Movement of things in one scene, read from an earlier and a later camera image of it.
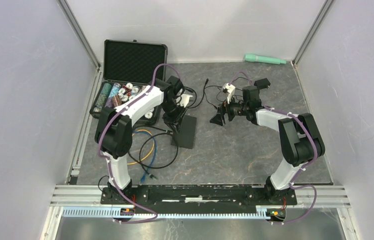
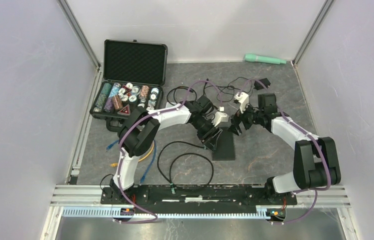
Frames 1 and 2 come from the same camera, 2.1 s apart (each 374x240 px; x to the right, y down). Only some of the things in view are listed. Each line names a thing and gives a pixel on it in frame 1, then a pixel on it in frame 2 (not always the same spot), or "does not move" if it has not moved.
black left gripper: (176, 120) → (211, 144)
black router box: (186, 135) → (225, 147)
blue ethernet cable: (148, 169) does not move
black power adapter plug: (262, 83) does not move
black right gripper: (217, 119) → (235, 120)
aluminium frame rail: (89, 196) does not move
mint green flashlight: (251, 57) does not move
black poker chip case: (129, 66) does not move
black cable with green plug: (152, 176) → (171, 184)
